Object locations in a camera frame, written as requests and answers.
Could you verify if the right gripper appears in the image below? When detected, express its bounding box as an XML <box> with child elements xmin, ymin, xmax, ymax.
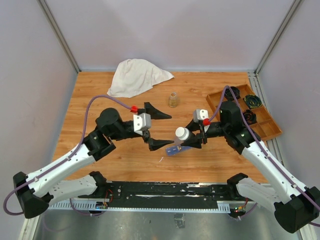
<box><xmin>180</xmin><ymin>117</ymin><xmax>229</xmax><ymax>148</ymax></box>

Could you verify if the white cap pill bottle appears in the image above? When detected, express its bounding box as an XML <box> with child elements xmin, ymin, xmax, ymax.
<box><xmin>175</xmin><ymin>126</ymin><xmax>196</xmax><ymax>143</ymax></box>

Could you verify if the blue weekly pill organizer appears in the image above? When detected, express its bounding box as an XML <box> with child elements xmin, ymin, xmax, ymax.
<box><xmin>165</xmin><ymin>145</ymin><xmax>191</xmax><ymax>157</ymax></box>

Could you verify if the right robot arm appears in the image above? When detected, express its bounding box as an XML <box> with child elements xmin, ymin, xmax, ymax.
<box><xmin>175</xmin><ymin>101</ymin><xmax>320</xmax><ymax>233</ymax></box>

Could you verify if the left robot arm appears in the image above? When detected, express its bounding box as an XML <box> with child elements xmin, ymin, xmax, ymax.
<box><xmin>13</xmin><ymin>102</ymin><xmax>172</xmax><ymax>219</ymax></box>

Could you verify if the clear glass pill bottle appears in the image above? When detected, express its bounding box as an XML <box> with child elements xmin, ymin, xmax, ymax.
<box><xmin>168</xmin><ymin>92</ymin><xmax>179</xmax><ymax>108</ymax></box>

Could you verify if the black cup far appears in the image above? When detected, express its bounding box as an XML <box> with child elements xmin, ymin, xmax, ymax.
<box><xmin>224</xmin><ymin>86</ymin><xmax>241</xmax><ymax>101</ymax></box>

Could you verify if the white cloth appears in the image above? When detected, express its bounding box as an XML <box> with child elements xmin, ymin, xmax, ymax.
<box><xmin>107</xmin><ymin>58</ymin><xmax>174</xmax><ymax>98</ymax></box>

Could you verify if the green black cup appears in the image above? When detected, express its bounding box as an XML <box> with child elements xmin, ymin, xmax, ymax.
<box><xmin>243</xmin><ymin>94</ymin><xmax>263</xmax><ymax>110</ymax></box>

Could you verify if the wooden compartment tray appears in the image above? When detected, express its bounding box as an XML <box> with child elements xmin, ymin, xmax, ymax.
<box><xmin>206</xmin><ymin>83</ymin><xmax>283</xmax><ymax>152</ymax></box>

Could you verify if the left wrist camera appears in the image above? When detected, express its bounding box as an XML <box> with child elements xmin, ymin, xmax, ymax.
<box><xmin>133</xmin><ymin>113</ymin><xmax>152</xmax><ymax>135</ymax></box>

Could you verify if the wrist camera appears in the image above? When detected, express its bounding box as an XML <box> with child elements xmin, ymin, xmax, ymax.
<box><xmin>133</xmin><ymin>113</ymin><xmax>152</xmax><ymax>135</ymax></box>
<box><xmin>193</xmin><ymin>108</ymin><xmax>211</xmax><ymax>126</ymax></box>

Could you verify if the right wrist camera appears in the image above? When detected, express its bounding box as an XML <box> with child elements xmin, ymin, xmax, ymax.
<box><xmin>193</xmin><ymin>108</ymin><xmax>211</xmax><ymax>126</ymax></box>

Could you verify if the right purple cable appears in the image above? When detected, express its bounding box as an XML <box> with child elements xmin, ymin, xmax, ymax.
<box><xmin>203</xmin><ymin>85</ymin><xmax>320</xmax><ymax>227</ymax></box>

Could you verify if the purple cable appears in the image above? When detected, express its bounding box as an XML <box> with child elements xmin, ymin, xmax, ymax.
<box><xmin>2</xmin><ymin>95</ymin><xmax>138</xmax><ymax>216</ymax></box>
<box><xmin>203</xmin><ymin>85</ymin><xmax>320</xmax><ymax>227</ymax></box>

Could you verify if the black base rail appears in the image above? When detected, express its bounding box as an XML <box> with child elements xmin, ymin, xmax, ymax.
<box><xmin>42</xmin><ymin>178</ymin><xmax>261</xmax><ymax>215</ymax></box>

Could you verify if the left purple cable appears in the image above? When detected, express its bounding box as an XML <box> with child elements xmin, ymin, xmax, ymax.
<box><xmin>2</xmin><ymin>95</ymin><xmax>138</xmax><ymax>216</ymax></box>

